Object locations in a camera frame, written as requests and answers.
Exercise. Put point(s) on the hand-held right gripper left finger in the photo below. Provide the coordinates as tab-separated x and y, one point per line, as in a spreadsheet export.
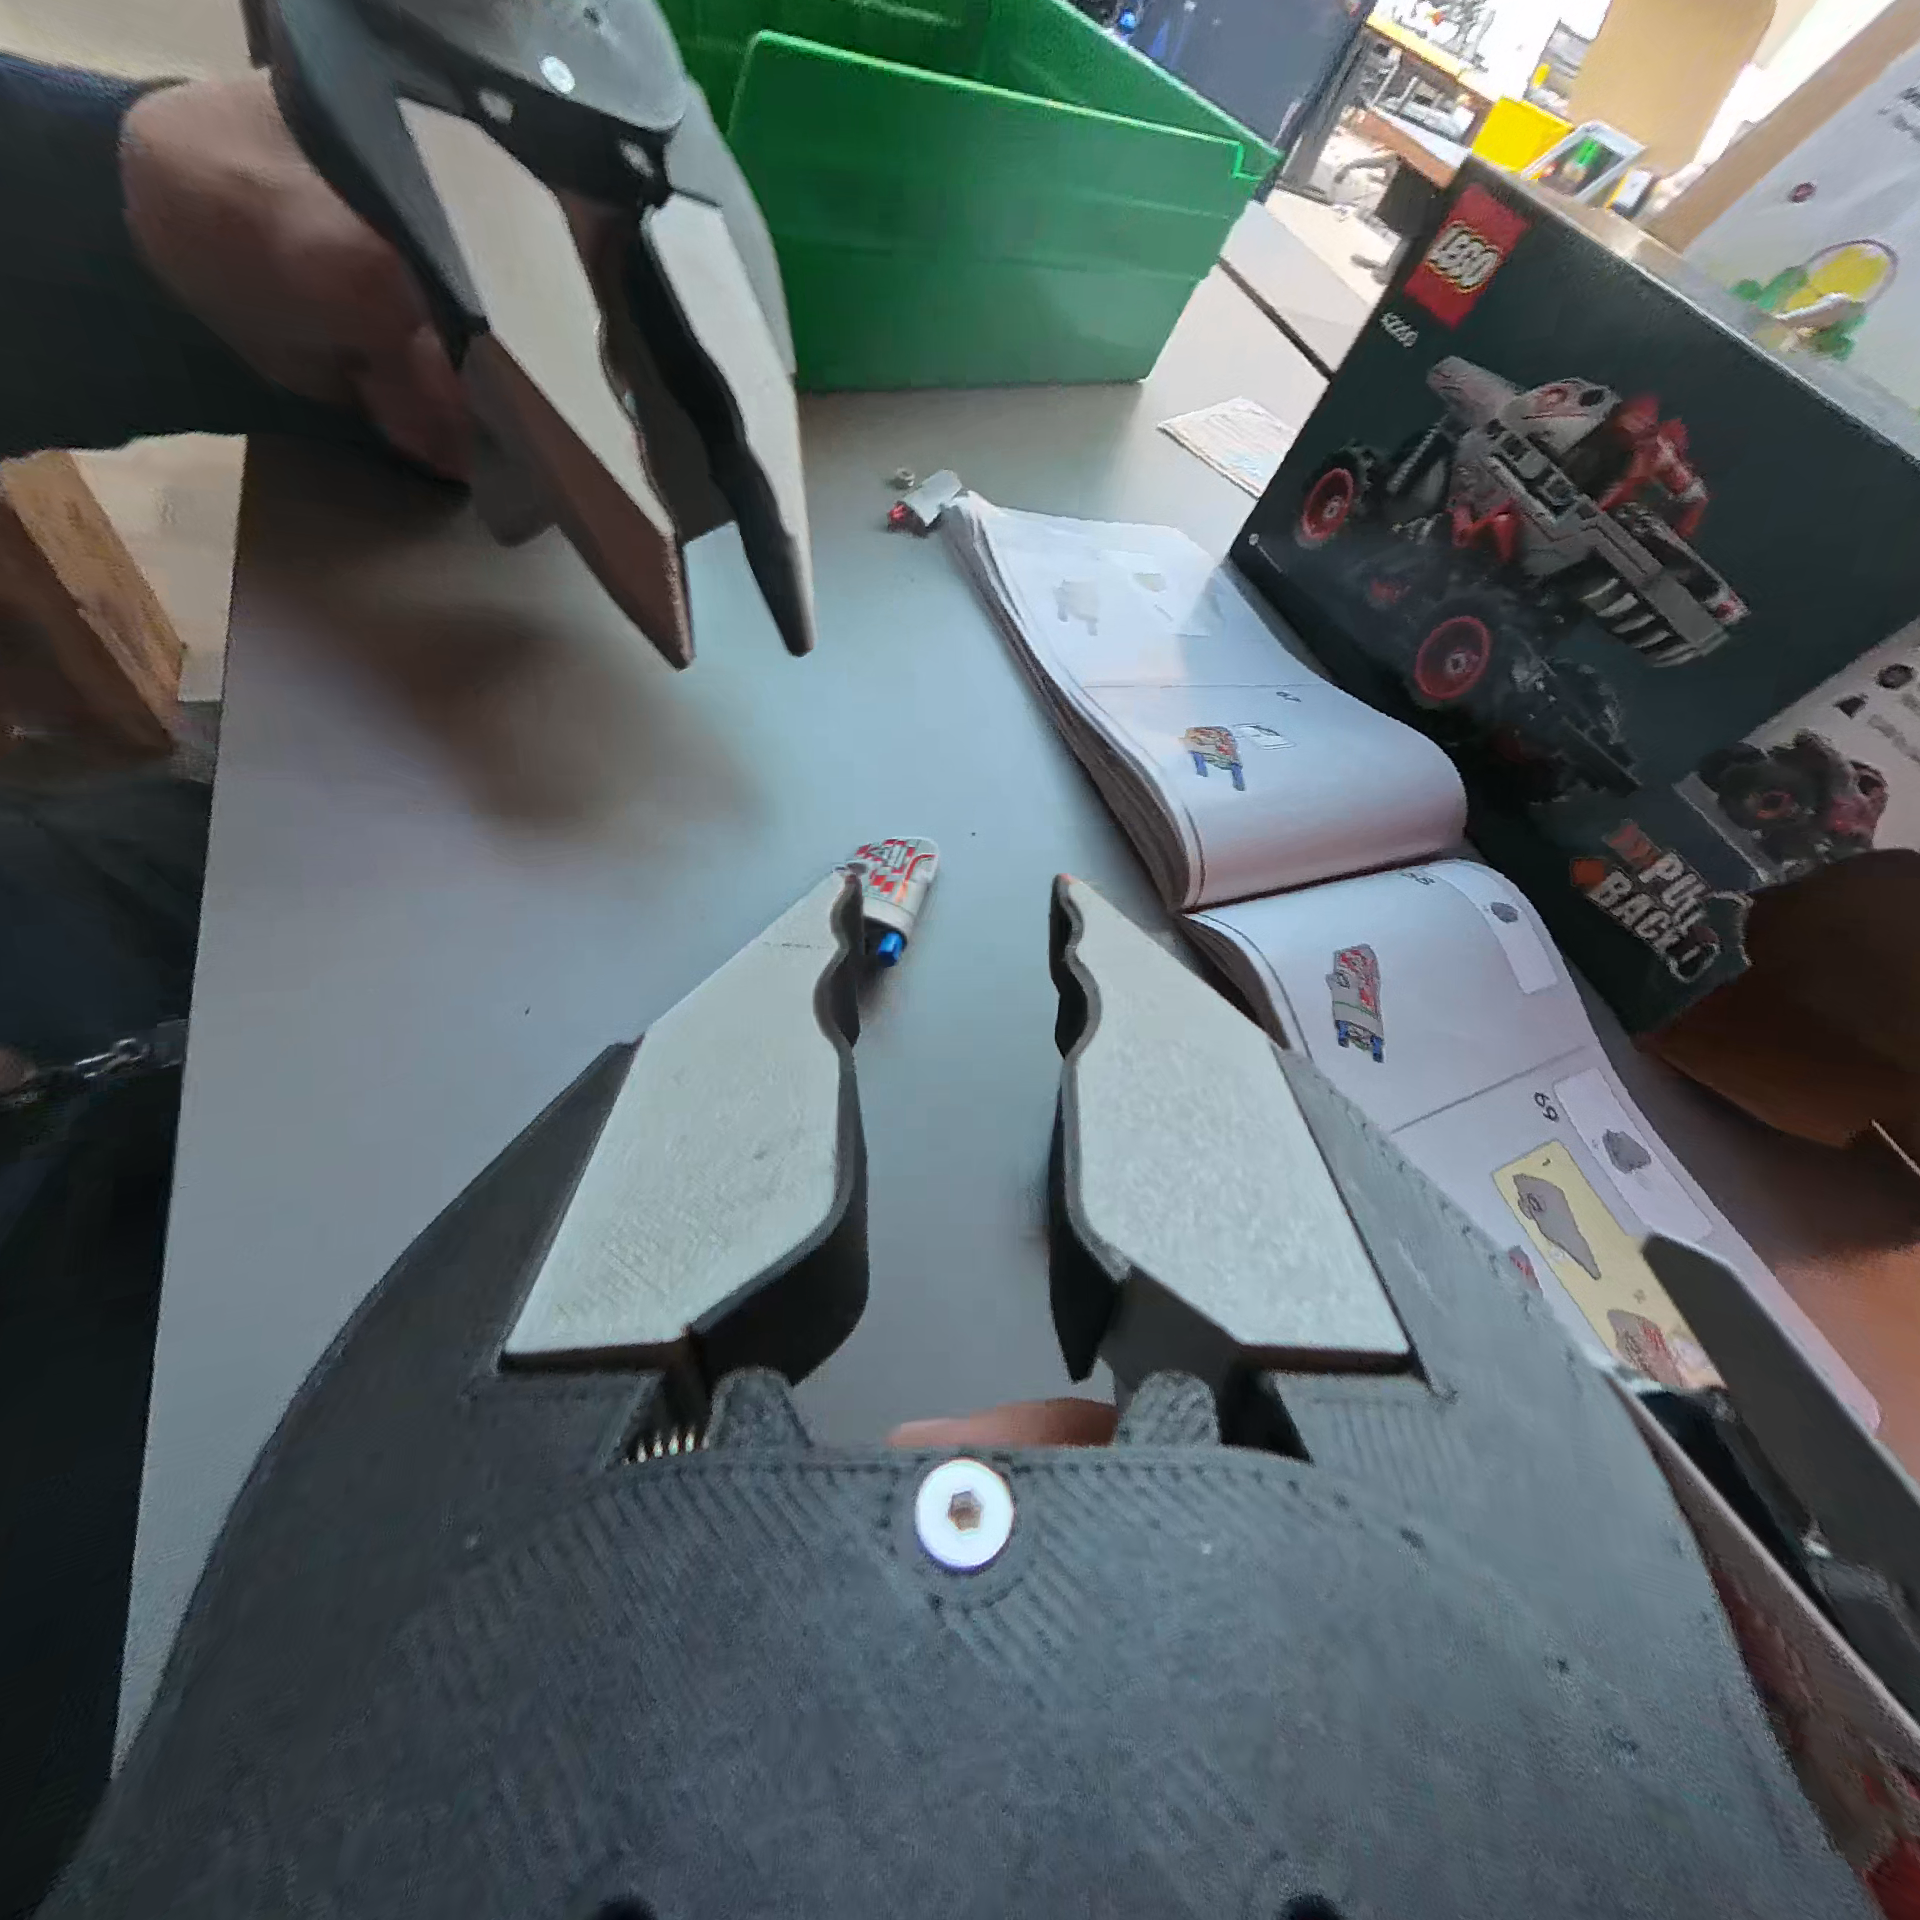
704	1156

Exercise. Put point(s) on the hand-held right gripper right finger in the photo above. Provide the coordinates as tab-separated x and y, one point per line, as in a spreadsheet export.
1223	1171

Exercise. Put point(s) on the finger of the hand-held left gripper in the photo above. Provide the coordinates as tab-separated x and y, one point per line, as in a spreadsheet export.
735	301
556	376

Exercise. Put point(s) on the grey lego piece red sticker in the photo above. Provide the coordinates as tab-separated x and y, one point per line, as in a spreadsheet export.
901	883

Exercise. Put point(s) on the person's left forearm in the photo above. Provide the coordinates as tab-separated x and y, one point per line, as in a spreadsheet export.
68	255

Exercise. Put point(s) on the small grey lego connector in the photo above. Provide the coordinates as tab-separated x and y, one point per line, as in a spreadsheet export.
933	500

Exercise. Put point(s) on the lego instruction booklet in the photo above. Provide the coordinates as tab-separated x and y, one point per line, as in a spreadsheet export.
1319	781

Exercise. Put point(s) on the dark lego set box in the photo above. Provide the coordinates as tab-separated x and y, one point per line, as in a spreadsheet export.
1575	451

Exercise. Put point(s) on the person's left hand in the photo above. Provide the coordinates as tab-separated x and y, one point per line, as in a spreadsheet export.
254	225

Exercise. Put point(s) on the green plastic bin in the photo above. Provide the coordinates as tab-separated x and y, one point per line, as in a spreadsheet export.
975	255

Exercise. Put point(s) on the small paper sticker sheet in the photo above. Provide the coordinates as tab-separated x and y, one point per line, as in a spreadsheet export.
1234	444

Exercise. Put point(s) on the dark background furniture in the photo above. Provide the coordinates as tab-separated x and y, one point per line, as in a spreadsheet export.
1244	60

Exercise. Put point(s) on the dark grey angled panel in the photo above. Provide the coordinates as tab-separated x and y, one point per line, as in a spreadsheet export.
1786	1381

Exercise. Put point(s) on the person's dark clothing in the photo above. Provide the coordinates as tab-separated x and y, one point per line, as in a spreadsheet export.
77	1424

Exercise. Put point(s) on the yellow box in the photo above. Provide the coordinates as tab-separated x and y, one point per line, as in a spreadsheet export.
1524	133

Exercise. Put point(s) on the tan cardboard column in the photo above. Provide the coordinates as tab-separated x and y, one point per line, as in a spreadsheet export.
1675	60

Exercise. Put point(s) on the white flower-print box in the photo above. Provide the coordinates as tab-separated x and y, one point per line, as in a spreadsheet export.
1830	182

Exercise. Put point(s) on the wooden frame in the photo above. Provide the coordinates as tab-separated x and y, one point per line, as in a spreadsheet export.
91	600

